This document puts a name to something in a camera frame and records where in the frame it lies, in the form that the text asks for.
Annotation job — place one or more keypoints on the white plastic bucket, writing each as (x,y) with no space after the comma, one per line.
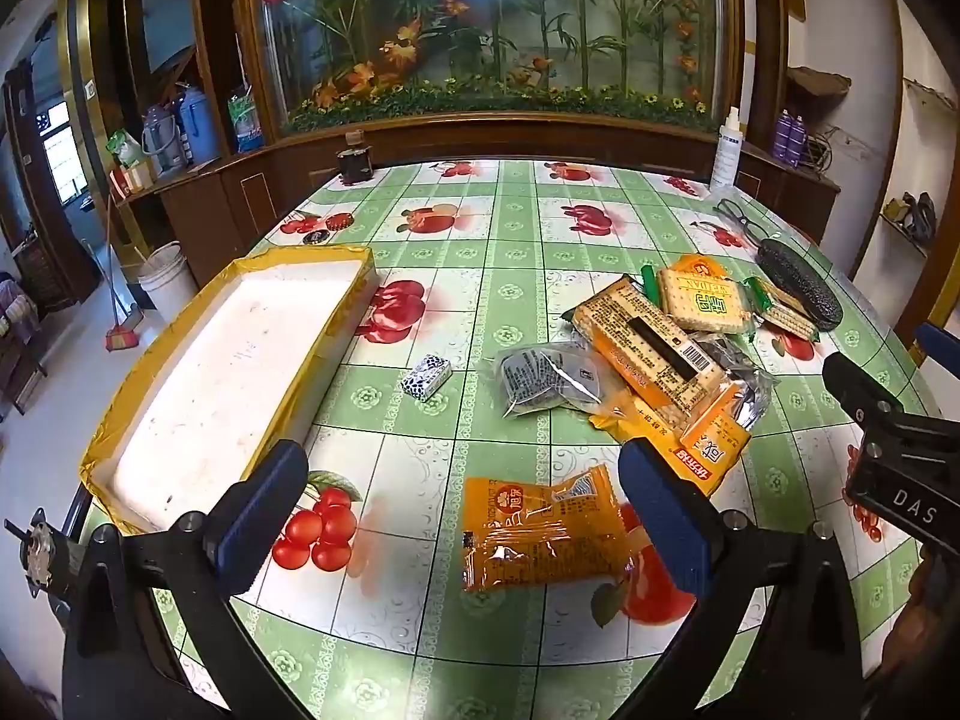
(166,281)

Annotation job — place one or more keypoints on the grey silver snack packet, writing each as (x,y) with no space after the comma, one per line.
(536,379)

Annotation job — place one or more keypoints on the grey thermos jug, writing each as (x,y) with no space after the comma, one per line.
(161,139)

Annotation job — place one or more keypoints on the black bottle cap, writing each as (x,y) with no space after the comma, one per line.
(315,238)

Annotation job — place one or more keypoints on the red bottle cap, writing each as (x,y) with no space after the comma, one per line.
(339,223)

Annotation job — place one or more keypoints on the dark silver foil snack packet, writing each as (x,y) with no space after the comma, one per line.
(750,382)

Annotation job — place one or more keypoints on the white spray bottle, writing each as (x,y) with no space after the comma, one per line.
(726,154)

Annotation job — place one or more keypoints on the orange snack packet round logo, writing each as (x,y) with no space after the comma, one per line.
(540,540)

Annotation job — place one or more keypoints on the red white carton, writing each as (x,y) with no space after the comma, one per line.
(133,180)

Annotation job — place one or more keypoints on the green yellow cracker packet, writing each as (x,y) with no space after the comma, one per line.
(697,300)

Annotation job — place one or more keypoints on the orange snack packet red label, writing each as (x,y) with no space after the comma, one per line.
(709,442)

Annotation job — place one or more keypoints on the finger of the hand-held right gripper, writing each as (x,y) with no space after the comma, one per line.
(939,349)
(855,382)

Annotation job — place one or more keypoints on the black eyeglasses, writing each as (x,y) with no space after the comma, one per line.
(726,208)

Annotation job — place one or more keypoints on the large aquarium with plants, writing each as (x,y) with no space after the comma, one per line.
(487,30)

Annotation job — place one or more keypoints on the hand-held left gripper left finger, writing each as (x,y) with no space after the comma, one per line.
(259,510)

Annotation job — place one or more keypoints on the yellow-edged cardboard box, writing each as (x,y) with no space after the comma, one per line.
(225,375)

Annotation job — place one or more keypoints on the blue green plastic bag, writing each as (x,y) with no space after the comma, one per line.
(246,118)

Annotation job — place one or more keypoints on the purple bottle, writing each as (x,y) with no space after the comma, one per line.
(782,136)
(798,141)

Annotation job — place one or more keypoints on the blue thermos jug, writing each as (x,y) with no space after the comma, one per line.
(198,124)

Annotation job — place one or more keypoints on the small green yellow wafer packet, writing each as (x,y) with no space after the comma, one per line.
(787,319)

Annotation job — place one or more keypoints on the fruit print tablecloth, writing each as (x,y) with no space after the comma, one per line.
(517,240)

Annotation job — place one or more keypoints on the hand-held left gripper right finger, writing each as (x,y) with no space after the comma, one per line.
(664,517)

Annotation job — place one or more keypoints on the wooden wall shelf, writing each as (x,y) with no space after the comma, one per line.
(817,82)

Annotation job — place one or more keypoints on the small blue white box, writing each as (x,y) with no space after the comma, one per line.
(425,377)

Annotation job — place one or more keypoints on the wooden cabinet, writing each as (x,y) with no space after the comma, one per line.
(285,172)

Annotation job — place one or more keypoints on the black jar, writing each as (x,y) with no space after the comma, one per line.
(354,165)

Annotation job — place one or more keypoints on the black glasses case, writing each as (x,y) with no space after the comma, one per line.
(799,281)

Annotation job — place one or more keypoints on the red broom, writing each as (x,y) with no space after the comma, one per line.
(122,336)

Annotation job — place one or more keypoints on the green white packet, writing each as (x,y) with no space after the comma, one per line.
(124,148)

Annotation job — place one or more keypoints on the long orange cracker packet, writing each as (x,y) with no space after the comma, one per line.
(645,337)

